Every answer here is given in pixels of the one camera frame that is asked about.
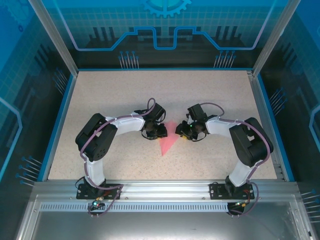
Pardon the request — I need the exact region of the pink paper sheet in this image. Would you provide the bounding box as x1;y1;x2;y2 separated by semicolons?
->
158;120;180;157

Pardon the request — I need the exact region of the grey metal sheet panel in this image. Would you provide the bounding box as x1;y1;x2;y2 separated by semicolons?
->
14;194;316;240

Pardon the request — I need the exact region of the small connector with green light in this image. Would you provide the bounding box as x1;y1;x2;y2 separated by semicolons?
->
233;198;252;209
91;196;105;209

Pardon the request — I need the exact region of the blue table edge border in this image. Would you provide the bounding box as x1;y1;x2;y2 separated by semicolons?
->
37;66;296;182

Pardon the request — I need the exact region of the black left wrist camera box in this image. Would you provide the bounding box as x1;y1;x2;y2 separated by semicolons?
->
147;103;167;121

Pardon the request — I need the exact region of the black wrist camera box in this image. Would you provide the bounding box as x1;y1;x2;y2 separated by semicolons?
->
187;103;208;123
147;103;167;121

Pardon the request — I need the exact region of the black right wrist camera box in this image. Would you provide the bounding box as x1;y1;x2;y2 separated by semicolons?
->
187;103;208;123

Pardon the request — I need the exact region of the long aluminium mounting rail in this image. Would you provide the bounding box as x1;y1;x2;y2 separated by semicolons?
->
32;179;301;201

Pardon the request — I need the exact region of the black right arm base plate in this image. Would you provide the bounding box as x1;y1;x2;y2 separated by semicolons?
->
209;182;256;200

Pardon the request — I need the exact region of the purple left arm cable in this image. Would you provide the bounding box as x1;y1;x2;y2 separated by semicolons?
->
80;97;157;219

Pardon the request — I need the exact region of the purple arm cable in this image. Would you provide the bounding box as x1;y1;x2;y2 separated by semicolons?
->
201;101;275;216
80;97;157;219

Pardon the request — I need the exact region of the slotted grey cable duct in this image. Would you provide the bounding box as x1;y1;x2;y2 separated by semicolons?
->
39;202;230;212

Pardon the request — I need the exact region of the aluminium side rail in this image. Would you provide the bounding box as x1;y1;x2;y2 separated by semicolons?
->
246;70;288;181

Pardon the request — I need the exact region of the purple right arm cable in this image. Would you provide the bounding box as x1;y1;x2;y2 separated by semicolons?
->
201;101;275;216

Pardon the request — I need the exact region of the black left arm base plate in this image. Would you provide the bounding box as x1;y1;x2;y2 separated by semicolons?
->
76;183;123;200

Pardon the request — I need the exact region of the aluminium frame post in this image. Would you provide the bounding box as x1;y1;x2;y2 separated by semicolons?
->
27;0;80;77
251;0;301;77

